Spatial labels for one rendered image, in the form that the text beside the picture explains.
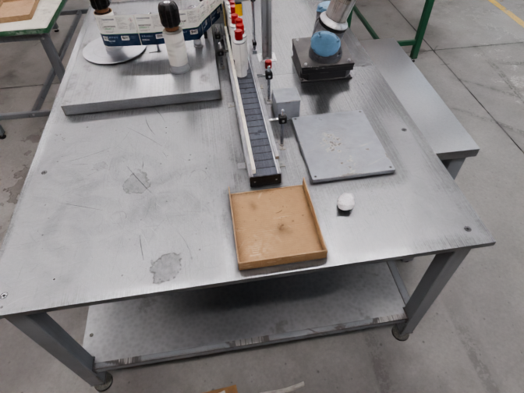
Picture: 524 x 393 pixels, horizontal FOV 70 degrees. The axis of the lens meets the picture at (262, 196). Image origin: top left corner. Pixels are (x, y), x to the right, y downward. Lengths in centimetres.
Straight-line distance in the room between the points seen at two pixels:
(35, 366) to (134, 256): 107
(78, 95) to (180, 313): 104
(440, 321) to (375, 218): 96
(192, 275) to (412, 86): 129
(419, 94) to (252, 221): 100
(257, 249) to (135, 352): 81
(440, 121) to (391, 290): 76
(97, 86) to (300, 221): 112
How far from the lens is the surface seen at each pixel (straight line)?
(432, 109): 177
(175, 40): 177
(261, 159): 133
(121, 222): 130
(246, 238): 117
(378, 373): 192
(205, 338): 170
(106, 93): 181
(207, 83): 175
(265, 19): 191
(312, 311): 173
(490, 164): 297
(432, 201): 137
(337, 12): 157
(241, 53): 170
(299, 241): 116
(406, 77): 195
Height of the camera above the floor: 179
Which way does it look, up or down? 49 degrees down
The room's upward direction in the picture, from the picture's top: 2 degrees counter-clockwise
